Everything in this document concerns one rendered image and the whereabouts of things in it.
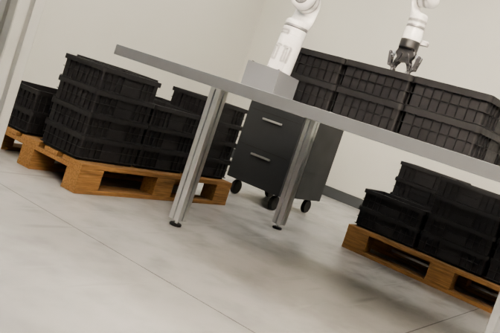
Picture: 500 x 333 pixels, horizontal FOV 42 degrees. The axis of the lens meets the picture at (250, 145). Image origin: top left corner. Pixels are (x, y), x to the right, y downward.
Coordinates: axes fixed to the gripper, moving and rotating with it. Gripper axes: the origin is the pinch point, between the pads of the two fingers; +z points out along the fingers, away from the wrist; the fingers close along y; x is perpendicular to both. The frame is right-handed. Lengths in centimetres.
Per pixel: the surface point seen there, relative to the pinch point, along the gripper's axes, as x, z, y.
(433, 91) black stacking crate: -10.1, 3.8, 20.3
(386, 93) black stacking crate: -9.6, 8.6, 2.7
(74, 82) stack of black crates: -41, 45, -137
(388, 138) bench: -59, 25, 34
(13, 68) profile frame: -180, 34, 40
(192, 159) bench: -10, 61, -80
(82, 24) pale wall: 91, 11, -330
